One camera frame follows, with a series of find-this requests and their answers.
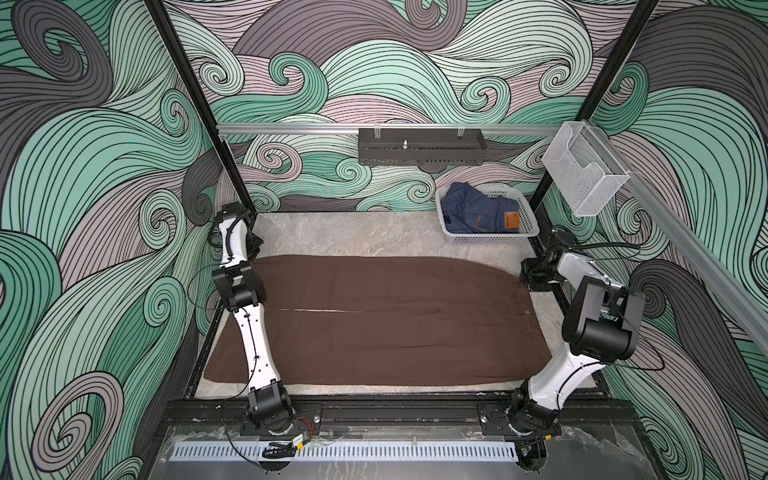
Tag white slotted cable duct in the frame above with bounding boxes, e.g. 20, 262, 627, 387
168, 441, 518, 463

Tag brown trousers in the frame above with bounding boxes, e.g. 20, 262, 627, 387
203, 254, 553, 387

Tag aluminium rail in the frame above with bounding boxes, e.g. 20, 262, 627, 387
585, 122, 767, 352
217, 122, 565, 138

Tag white plastic basket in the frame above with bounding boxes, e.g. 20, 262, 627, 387
435, 183, 539, 244

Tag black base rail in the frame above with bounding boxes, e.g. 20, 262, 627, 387
154, 393, 639, 439

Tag blue jeans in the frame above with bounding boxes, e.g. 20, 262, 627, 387
439, 183, 521, 234

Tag aluminium rail right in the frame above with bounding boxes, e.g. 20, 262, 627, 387
585, 122, 767, 352

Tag aluminium rail back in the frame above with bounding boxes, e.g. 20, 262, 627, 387
217, 122, 565, 138

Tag black perforated metal tray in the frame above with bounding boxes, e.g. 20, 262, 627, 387
357, 127, 488, 170

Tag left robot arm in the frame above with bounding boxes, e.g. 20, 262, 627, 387
212, 202, 294, 432

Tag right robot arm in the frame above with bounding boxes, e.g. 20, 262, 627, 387
506, 227, 645, 435

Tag white mesh wall holder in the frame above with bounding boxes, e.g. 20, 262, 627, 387
542, 121, 629, 217

